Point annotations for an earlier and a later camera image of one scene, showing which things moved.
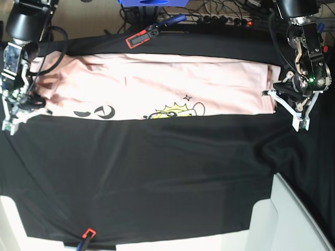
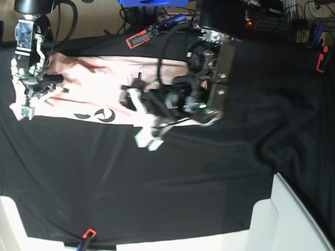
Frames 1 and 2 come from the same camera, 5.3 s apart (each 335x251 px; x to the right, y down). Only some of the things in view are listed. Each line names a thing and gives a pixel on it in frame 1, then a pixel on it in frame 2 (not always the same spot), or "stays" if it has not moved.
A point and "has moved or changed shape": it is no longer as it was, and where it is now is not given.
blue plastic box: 153,3 stays
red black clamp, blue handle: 152,30 stays
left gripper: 298,92 to 176,100
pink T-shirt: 125,87 has moved or changed shape
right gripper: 21,107 to 34,84
